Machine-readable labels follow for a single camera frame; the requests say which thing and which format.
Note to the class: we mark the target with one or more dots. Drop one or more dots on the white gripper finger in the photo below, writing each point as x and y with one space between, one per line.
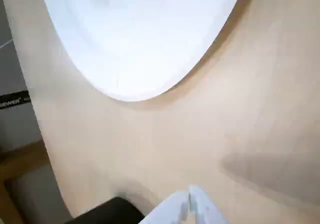
172 209
205 209

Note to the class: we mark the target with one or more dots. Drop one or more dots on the white dish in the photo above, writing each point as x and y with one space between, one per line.
140 39

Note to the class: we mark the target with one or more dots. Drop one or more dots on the black pot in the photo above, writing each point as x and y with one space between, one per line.
107 212

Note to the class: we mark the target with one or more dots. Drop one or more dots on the wooden floor frame piece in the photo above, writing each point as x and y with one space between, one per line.
22 164

